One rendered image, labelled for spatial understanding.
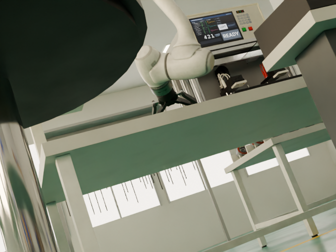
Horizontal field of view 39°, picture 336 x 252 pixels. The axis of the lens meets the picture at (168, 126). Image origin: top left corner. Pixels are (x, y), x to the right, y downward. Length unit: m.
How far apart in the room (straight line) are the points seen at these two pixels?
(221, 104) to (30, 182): 1.41
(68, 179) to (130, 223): 6.85
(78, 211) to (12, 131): 1.16
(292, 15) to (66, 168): 0.87
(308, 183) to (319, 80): 8.51
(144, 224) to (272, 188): 2.69
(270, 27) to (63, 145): 0.78
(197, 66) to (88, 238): 0.70
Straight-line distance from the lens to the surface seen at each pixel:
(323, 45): 1.45
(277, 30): 1.50
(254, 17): 2.58
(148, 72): 1.74
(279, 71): 2.35
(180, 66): 1.70
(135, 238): 8.43
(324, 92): 1.49
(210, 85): 2.43
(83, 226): 1.60
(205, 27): 2.43
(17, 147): 0.45
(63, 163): 1.63
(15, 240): 0.44
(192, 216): 8.77
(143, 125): 1.68
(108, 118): 5.62
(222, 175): 9.14
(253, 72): 2.56
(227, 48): 2.38
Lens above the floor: 0.30
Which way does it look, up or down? 13 degrees up
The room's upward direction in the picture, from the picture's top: 20 degrees counter-clockwise
